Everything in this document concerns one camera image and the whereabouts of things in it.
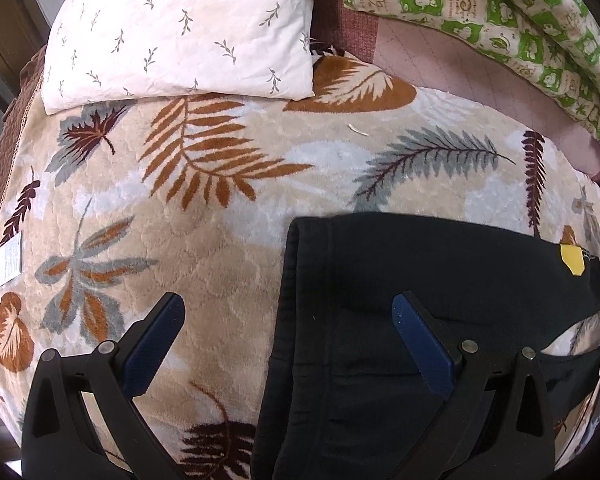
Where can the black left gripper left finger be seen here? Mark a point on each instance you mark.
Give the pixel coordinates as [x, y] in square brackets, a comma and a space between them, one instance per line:
[81, 421]

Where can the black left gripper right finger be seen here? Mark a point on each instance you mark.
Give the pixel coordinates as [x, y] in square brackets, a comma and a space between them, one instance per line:
[495, 421]

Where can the black pants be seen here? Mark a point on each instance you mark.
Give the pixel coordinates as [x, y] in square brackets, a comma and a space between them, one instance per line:
[344, 398]

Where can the yellow patch on pants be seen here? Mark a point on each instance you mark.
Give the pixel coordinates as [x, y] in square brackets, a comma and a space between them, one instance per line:
[573, 258]

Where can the white blanket label tag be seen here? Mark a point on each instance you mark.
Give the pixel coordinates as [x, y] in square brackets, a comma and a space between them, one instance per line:
[10, 259]

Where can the beige leaf-pattern plush blanket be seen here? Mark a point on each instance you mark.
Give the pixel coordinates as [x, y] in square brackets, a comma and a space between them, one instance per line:
[120, 202]

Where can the small white lint scrap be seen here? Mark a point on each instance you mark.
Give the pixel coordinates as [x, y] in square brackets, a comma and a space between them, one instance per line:
[358, 131]

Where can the green and cream quilt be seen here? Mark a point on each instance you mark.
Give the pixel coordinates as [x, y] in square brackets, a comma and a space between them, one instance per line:
[553, 44]

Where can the white leaf-print pillow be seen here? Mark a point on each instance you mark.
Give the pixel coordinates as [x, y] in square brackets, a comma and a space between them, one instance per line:
[113, 50]

